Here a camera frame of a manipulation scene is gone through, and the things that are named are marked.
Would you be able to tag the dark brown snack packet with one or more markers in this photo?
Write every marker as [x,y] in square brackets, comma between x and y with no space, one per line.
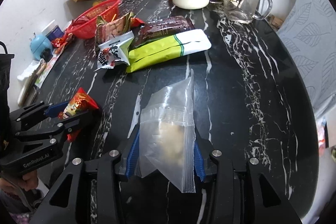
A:
[162,28]

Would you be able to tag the brown nut snack packet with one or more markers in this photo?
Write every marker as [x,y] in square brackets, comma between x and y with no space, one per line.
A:
[108,30]

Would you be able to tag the clear zip bag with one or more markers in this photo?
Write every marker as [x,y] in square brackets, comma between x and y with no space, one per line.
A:
[167,135]

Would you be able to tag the white cushioned chair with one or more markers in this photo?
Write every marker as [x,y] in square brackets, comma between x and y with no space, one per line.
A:
[309,36]

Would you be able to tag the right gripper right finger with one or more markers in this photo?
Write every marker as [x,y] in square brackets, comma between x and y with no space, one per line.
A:
[203,165]

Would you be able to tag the red candy packet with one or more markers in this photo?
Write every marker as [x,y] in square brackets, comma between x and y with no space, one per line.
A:
[85,112]

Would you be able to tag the green white snack pouch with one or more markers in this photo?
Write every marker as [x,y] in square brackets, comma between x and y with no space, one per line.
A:
[168,48]

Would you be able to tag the red plastic basket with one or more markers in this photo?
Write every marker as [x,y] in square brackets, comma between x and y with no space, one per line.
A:
[84,27]

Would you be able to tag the colourful leaflet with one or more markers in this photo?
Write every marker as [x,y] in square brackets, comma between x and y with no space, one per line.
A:
[41,68]

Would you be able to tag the white peanut snack packet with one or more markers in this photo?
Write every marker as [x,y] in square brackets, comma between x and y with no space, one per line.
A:
[115,51]

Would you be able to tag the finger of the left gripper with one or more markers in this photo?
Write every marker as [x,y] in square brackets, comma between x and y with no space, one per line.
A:
[53,135]
[28,116]

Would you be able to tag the blue round gadget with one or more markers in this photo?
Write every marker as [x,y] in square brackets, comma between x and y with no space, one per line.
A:
[41,48]

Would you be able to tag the left hand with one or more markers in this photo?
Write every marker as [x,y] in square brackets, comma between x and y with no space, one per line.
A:
[28,182]

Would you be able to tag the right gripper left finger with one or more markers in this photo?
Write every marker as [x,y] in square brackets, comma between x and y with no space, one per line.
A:
[129,150]

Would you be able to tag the red snack packets pile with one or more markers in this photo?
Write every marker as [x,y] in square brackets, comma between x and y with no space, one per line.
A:
[59,44]

